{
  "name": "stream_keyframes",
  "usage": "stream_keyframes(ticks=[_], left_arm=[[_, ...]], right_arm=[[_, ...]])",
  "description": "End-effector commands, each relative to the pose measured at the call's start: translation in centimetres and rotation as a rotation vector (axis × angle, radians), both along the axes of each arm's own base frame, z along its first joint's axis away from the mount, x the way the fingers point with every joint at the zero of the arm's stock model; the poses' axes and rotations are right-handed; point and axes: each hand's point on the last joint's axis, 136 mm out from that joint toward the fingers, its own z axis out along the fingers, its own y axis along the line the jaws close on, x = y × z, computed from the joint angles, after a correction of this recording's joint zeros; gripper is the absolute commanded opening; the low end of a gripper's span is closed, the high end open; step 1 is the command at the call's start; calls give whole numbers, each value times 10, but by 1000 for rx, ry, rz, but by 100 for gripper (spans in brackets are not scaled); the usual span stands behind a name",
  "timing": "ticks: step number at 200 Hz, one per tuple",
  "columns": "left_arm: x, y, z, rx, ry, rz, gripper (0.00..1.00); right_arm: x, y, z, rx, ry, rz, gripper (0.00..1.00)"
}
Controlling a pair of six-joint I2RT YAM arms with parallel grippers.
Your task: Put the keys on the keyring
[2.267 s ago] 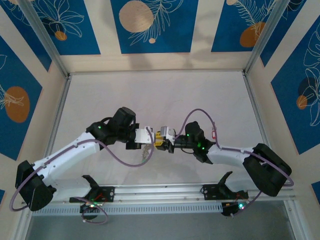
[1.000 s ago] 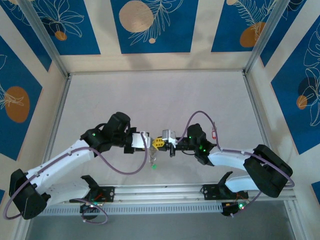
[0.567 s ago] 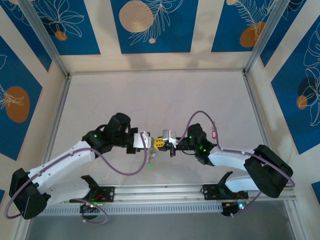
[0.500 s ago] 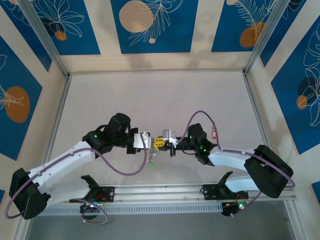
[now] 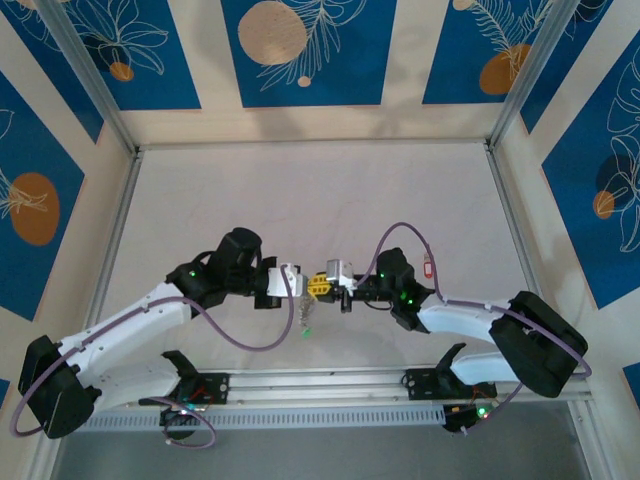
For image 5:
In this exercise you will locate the red key tag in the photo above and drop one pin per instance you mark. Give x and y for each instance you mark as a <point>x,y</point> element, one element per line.
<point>427,271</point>

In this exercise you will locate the green key tag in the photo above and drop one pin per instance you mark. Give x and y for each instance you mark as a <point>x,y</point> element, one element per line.
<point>305,332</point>

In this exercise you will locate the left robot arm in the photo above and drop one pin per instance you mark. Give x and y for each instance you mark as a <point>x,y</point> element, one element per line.
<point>130,320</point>

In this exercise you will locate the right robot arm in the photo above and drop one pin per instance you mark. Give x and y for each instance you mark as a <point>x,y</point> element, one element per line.
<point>460,320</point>

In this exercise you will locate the wide aluminium base rail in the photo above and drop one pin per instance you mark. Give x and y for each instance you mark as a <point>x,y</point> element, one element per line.
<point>320,382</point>

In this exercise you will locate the aluminium table side rail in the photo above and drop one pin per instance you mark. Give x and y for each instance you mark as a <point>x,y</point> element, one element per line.
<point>515,225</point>
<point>117,225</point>

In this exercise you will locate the aluminium table back rail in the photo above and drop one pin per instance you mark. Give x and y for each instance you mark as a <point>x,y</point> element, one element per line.
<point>320,145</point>

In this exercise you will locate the slanted aluminium frame post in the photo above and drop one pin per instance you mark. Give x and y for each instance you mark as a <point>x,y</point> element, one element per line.
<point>90,80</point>
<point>530,75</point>

